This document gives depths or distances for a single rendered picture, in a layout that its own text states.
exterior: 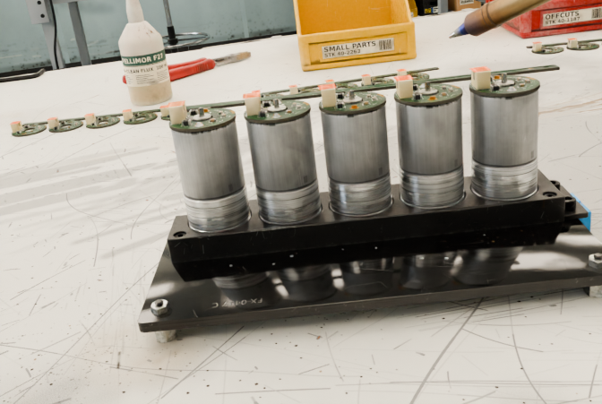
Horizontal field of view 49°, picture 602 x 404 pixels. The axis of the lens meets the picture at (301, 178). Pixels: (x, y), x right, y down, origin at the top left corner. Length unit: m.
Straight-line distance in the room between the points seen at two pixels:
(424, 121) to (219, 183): 0.08
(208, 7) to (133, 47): 4.18
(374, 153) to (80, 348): 0.12
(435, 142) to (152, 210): 0.16
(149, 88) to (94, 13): 4.22
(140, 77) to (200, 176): 0.30
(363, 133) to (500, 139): 0.05
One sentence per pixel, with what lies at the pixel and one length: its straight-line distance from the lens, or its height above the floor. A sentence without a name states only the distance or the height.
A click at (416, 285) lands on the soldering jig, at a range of 0.23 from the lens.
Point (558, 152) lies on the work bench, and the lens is 0.37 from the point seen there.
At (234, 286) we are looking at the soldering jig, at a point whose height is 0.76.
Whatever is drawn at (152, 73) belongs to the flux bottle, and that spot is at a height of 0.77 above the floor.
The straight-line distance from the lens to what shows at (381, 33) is 0.58.
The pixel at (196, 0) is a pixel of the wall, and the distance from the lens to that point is 4.70.
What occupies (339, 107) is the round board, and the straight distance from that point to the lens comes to 0.24.
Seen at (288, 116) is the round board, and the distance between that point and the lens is 0.24.
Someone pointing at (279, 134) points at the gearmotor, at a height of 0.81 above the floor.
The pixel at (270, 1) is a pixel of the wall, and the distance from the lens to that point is 4.74.
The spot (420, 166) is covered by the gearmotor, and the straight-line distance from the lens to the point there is 0.25.
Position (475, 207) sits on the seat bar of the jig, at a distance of 0.26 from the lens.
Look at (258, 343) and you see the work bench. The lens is 0.23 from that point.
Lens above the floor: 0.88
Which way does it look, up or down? 22 degrees down
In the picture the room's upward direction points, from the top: 7 degrees counter-clockwise
